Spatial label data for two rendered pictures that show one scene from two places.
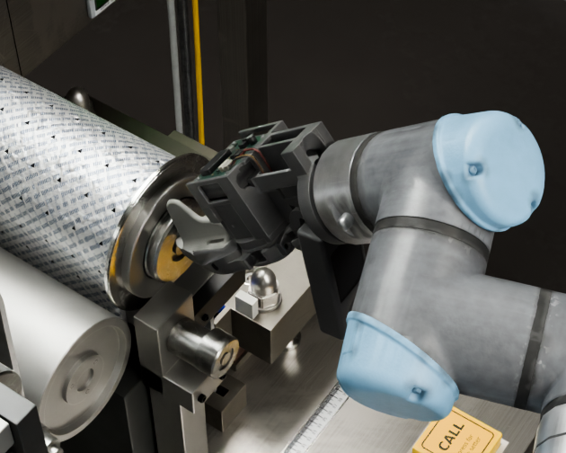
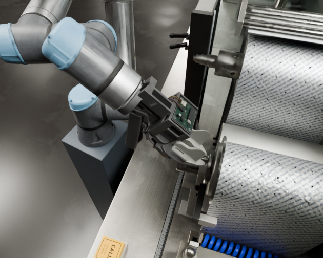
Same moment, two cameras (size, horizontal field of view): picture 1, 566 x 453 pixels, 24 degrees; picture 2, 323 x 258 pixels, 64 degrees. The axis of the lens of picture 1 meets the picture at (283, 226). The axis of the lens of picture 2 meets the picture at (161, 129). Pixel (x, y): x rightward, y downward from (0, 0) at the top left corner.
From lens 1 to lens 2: 1.03 m
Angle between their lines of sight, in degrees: 78
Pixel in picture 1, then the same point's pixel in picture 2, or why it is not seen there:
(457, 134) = (74, 23)
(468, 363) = not seen: hidden behind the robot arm
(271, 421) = (175, 244)
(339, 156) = (130, 70)
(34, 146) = (283, 158)
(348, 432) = (148, 248)
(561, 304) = (43, 29)
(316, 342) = not seen: outside the picture
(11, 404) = (197, 11)
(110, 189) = (239, 148)
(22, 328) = (241, 130)
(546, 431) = (53, 17)
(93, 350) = not seen: hidden behind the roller
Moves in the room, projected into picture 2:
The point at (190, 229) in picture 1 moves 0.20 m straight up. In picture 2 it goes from (198, 135) to (213, 50)
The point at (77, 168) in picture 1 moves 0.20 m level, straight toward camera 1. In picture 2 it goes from (258, 153) to (198, 92)
